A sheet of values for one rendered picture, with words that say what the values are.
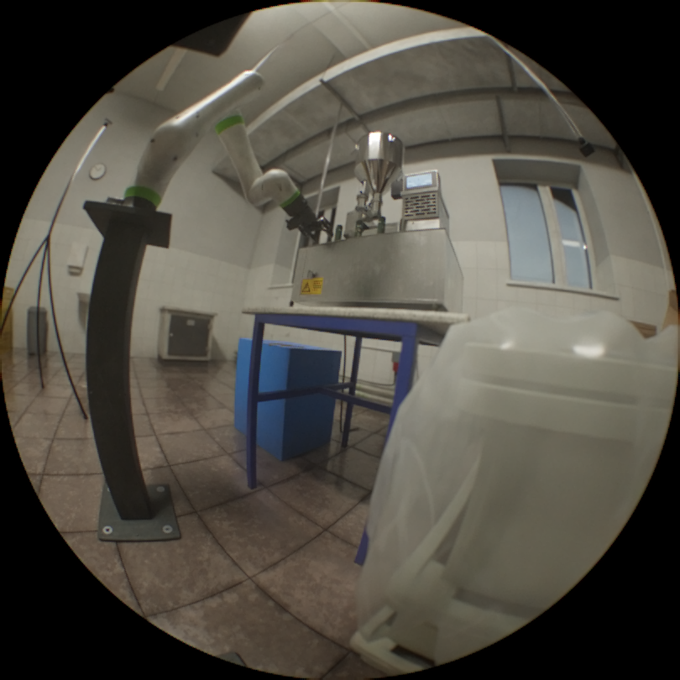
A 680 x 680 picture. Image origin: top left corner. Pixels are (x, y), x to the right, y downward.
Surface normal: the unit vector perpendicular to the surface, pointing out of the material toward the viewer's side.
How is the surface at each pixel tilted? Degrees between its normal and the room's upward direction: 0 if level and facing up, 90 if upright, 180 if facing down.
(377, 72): 179
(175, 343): 90
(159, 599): 0
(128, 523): 0
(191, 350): 90
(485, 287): 90
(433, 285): 90
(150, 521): 0
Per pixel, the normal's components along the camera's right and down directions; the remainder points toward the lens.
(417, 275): -0.58, -0.07
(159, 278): 0.80, 0.11
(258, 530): 0.12, -0.99
